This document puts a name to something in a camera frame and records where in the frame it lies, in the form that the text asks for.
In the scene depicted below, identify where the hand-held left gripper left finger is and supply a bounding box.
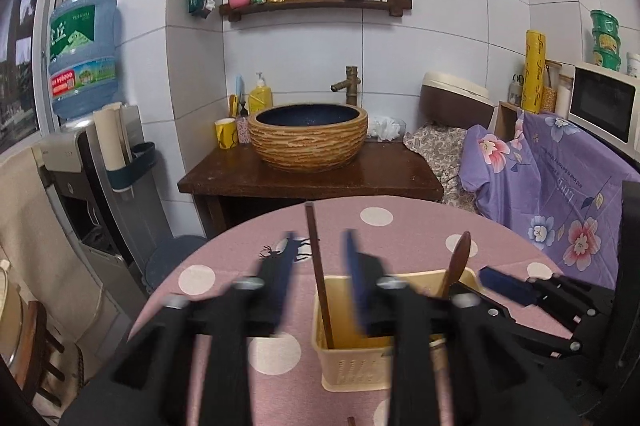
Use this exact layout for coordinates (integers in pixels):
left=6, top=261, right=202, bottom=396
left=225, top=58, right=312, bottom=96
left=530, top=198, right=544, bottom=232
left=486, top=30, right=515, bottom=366
left=60, top=231, right=298, bottom=426

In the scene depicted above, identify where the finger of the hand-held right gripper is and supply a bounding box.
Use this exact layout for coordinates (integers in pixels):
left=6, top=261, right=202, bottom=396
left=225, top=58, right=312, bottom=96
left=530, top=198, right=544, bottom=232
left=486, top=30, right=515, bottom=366
left=478, top=266, right=613, bottom=332
left=450, top=282, right=583, bottom=357

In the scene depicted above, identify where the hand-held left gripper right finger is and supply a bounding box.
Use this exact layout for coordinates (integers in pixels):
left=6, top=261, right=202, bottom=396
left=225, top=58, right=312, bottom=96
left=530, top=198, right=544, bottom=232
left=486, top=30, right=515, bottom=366
left=341, top=228, right=583, bottom=426

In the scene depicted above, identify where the dark brown wooden chopstick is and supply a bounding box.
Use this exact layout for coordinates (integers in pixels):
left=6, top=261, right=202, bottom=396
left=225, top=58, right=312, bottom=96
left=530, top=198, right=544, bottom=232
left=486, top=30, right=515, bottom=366
left=305, top=202, right=336, bottom=349

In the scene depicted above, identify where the brown wooden spoon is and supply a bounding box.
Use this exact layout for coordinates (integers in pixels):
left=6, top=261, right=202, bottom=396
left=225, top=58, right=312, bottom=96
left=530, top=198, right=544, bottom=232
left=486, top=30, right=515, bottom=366
left=439, top=231, right=472, bottom=299

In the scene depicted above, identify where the cream plastic utensil holder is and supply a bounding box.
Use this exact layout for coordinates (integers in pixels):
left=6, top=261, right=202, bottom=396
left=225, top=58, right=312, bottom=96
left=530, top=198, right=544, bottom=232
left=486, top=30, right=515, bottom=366
left=312, top=270, right=483, bottom=392

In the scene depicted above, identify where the purple floral cloth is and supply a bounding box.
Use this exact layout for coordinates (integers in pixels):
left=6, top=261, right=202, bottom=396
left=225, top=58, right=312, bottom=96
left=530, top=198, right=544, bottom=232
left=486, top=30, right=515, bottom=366
left=459, top=111, right=640, bottom=289

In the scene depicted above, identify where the dark blue round stool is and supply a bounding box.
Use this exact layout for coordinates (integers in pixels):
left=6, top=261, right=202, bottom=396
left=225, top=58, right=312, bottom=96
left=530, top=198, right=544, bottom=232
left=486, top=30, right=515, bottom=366
left=142, top=235, right=208, bottom=297

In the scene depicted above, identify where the dark wooden vanity table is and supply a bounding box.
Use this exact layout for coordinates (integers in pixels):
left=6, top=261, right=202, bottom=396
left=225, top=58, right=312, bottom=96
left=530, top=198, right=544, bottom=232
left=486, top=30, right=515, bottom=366
left=177, top=141, right=445, bottom=237

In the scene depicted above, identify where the woven pattern basin sink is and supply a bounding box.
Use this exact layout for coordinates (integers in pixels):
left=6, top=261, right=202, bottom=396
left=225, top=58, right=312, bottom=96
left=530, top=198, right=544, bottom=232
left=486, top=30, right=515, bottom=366
left=247, top=103, right=369, bottom=173

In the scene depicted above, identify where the grey floral cloth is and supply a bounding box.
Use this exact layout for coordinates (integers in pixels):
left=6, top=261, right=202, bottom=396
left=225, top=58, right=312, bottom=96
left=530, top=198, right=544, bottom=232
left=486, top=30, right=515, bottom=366
left=404, top=123, right=481, bottom=211

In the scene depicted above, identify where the yellow cup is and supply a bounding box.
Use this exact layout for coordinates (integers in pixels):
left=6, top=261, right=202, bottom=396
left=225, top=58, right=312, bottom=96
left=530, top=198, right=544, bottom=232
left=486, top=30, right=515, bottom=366
left=215, top=118, right=238, bottom=150

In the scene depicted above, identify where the white mesh scrubber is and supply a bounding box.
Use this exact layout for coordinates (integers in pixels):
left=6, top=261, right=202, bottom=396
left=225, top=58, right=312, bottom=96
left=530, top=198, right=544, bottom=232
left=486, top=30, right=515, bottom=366
left=367, top=115, right=406, bottom=141

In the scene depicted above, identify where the wooden box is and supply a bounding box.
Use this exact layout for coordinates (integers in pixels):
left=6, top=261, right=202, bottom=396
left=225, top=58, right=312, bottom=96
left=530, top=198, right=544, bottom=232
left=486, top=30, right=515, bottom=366
left=492, top=100, right=526, bottom=141

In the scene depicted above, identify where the dark blue cup holder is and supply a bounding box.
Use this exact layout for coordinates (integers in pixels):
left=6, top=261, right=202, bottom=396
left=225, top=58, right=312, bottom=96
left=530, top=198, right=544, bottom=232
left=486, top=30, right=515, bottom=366
left=107, top=142, right=158, bottom=191

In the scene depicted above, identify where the yellow soap dispenser bottle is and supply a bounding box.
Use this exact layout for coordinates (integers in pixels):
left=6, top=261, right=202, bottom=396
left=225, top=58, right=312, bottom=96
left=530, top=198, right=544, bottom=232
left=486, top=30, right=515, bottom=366
left=248, top=72, right=273, bottom=114

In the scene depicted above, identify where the grey water dispenser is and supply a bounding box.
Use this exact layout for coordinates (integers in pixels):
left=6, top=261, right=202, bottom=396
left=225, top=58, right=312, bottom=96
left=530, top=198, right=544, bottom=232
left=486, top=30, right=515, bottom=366
left=37, top=103, right=166, bottom=307

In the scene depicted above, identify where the brown and cream rice cooker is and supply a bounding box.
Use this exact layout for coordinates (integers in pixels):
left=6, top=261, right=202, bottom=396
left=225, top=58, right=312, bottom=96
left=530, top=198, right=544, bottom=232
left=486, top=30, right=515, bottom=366
left=419, top=72, right=493, bottom=141

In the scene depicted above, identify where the glass jar of grains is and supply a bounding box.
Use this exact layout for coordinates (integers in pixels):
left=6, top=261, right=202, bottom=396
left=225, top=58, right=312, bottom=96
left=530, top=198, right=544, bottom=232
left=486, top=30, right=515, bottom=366
left=541, top=60, right=561, bottom=114

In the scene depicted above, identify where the bamboo style brass faucet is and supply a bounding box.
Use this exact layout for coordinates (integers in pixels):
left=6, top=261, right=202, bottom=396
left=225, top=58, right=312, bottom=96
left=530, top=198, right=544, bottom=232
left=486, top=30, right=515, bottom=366
left=330, top=66, right=361, bottom=107

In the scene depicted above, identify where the white microwave oven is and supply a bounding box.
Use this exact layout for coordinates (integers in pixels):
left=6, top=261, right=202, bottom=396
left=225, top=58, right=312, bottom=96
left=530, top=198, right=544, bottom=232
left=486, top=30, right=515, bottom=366
left=567, top=62, right=640, bottom=151

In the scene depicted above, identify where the yellow wrap roll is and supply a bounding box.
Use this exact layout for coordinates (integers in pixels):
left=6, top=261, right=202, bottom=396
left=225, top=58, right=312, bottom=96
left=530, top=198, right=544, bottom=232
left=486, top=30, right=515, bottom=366
left=522, top=30, right=546, bottom=114

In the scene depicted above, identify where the white paper cup tube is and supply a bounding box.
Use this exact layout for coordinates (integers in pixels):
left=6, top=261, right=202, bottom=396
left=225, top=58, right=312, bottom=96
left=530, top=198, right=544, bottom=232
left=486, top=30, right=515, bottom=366
left=94, top=102, right=133, bottom=171

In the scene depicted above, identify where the wooden chair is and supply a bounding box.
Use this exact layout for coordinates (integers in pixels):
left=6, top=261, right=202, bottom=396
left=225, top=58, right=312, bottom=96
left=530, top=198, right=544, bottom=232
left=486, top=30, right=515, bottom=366
left=0, top=266, right=66, bottom=407

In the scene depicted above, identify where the stack of green cups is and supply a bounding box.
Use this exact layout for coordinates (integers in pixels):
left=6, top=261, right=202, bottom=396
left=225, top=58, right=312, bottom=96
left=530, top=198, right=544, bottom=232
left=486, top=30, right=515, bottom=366
left=590, top=10, right=622, bottom=71

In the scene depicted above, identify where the blue water jug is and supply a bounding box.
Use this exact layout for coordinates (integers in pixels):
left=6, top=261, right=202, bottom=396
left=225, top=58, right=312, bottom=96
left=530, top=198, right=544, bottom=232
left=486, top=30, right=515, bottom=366
left=48, top=0, right=125, bottom=119

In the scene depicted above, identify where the window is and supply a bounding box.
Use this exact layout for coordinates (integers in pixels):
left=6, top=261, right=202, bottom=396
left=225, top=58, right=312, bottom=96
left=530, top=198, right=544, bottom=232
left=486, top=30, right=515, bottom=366
left=0, top=0, right=71, bottom=157

